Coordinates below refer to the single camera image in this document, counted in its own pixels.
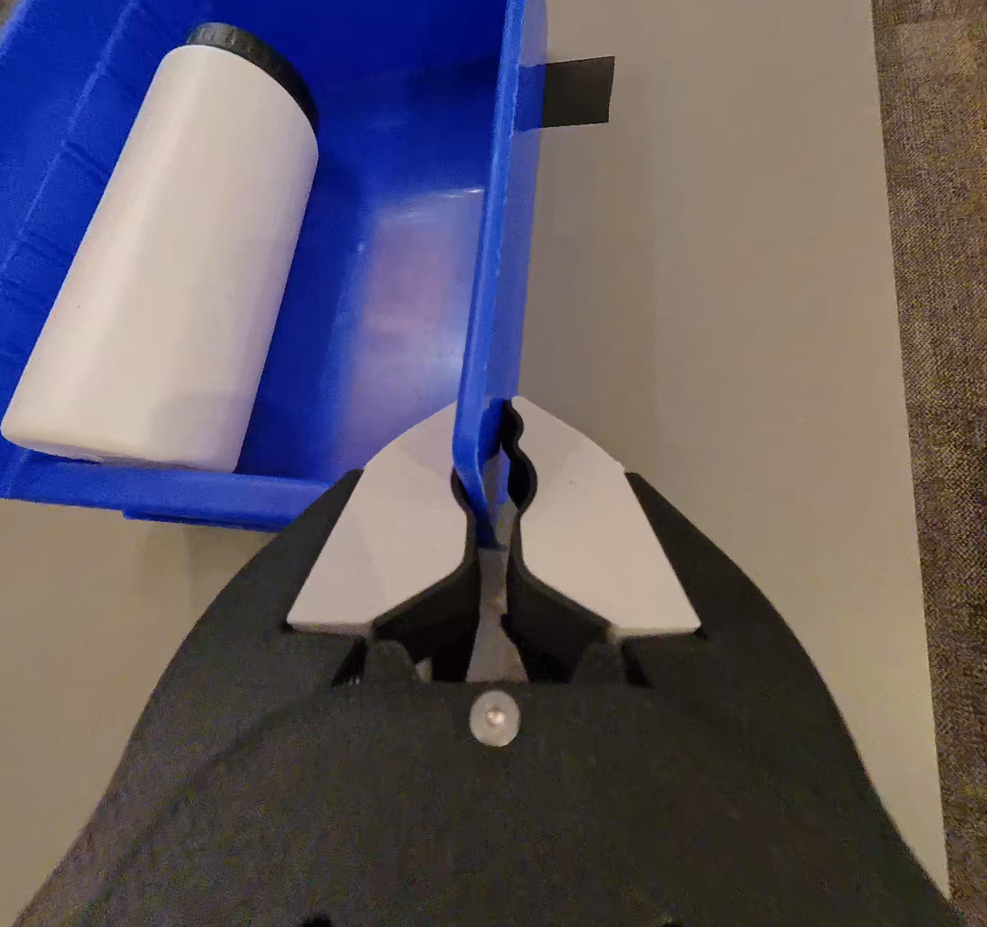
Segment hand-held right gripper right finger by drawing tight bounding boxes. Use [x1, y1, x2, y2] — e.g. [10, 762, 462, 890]
[501, 395, 703, 684]

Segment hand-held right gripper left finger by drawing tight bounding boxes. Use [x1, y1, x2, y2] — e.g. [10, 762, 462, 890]
[287, 403, 481, 683]

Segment white plastic bottle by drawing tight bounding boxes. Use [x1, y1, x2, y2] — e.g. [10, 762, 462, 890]
[0, 44, 319, 473]

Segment blue plastic bin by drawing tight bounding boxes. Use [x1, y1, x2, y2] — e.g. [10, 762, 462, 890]
[0, 0, 550, 533]

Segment black bottle lid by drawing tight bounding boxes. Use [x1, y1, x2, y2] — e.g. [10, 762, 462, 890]
[185, 23, 319, 134]

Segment black tape strip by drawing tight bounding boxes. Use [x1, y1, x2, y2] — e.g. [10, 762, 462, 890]
[540, 56, 615, 128]

